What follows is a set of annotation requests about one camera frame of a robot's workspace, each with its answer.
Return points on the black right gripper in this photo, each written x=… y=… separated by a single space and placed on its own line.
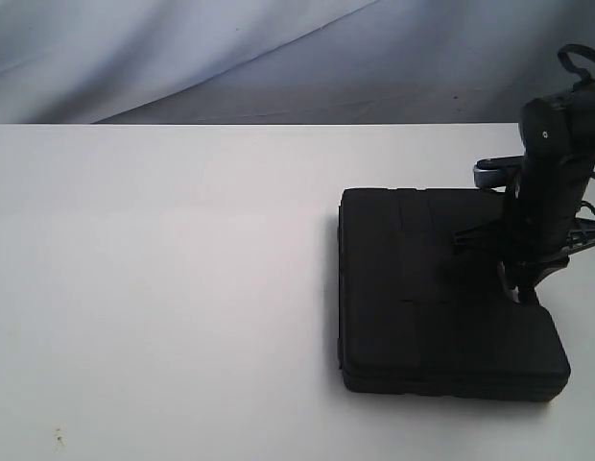
x=538 y=228

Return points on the black plastic tool case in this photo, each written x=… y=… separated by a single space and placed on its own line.
x=417 y=318

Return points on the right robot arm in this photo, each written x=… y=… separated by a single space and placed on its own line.
x=559 y=125

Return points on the white backdrop cloth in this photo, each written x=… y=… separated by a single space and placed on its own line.
x=282 y=62

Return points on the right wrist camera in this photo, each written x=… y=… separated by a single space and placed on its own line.
x=495 y=172

